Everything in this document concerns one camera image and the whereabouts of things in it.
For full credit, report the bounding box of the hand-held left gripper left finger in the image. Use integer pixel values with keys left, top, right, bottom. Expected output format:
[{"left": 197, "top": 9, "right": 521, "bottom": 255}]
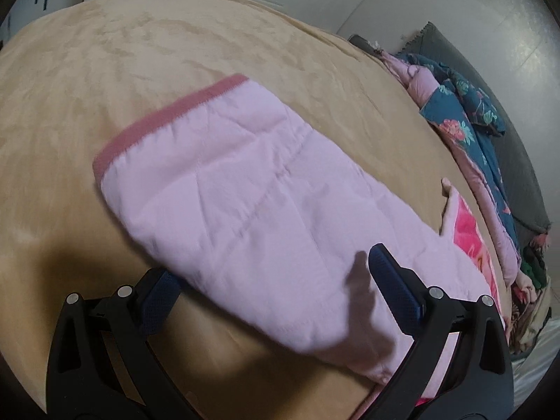
[{"left": 46, "top": 268, "right": 193, "bottom": 420}]

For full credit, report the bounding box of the pink printed blanket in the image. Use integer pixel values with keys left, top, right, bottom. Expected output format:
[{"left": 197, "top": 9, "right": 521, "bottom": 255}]
[{"left": 440, "top": 178, "right": 506, "bottom": 320}]

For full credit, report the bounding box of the teal floral quilt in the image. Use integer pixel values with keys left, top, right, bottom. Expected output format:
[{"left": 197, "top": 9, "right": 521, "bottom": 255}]
[{"left": 380, "top": 50, "right": 521, "bottom": 272}]

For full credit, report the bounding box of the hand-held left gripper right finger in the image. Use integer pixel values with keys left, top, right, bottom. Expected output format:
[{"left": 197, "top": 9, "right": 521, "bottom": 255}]
[{"left": 363, "top": 243, "right": 515, "bottom": 420}]

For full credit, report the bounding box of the pink quilted jacket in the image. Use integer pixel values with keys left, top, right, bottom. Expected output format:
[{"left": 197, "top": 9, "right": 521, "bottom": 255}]
[{"left": 93, "top": 73, "right": 495, "bottom": 405}]

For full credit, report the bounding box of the pile of folded clothes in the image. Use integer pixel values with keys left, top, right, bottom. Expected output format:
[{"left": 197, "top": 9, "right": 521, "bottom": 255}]
[{"left": 507, "top": 232, "right": 554, "bottom": 355}]

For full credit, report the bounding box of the white satin curtain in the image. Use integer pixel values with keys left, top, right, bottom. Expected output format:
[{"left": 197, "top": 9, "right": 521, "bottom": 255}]
[{"left": 510, "top": 324, "right": 556, "bottom": 407}]

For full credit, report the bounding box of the grey headboard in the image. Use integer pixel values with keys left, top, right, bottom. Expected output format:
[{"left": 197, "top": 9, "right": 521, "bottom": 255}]
[{"left": 350, "top": 22, "right": 552, "bottom": 232}]

